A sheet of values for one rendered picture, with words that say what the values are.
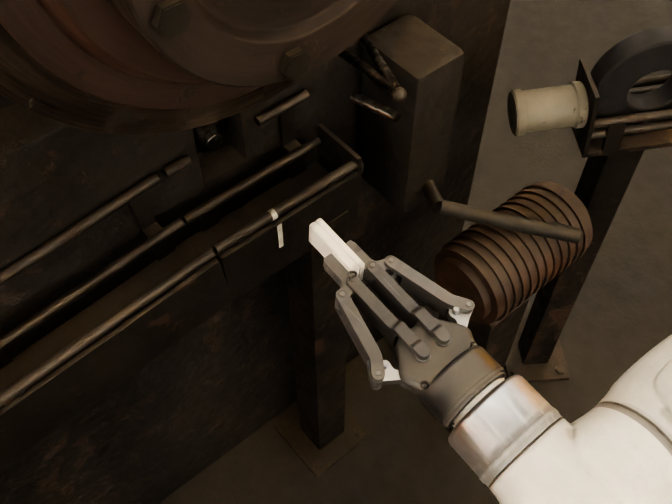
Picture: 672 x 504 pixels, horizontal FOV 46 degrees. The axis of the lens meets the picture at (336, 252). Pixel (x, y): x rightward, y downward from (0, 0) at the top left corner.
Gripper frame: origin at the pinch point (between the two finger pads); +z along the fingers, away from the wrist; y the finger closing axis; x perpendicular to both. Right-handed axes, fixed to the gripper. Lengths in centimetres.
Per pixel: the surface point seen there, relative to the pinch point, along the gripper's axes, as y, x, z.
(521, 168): 84, -77, 26
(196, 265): -10.7, -4.2, 9.5
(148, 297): -16.6, -4.7, 9.5
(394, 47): 20.7, 4.3, 15.1
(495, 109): 94, -79, 44
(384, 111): 7.5, 12.8, 3.2
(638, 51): 45.1, 2.5, -1.3
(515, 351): 46, -73, -6
